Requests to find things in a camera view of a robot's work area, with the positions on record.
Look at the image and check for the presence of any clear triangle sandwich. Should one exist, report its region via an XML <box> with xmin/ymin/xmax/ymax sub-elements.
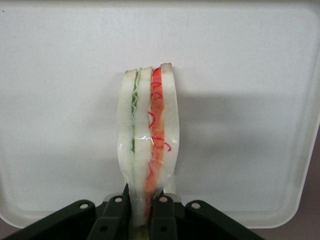
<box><xmin>116</xmin><ymin>62</ymin><xmax>182</xmax><ymax>235</ymax></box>

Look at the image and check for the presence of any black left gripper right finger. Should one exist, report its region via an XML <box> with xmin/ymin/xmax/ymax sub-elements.
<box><xmin>149</xmin><ymin>195</ymin><xmax>178</xmax><ymax>240</ymax></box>

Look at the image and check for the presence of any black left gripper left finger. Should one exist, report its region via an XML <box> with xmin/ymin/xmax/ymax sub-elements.
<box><xmin>87</xmin><ymin>184</ymin><xmax>131</xmax><ymax>240</ymax></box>

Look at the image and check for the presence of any white rounded plastic tray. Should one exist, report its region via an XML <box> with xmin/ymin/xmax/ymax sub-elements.
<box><xmin>0</xmin><ymin>0</ymin><xmax>320</xmax><ymax>230</ymax></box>

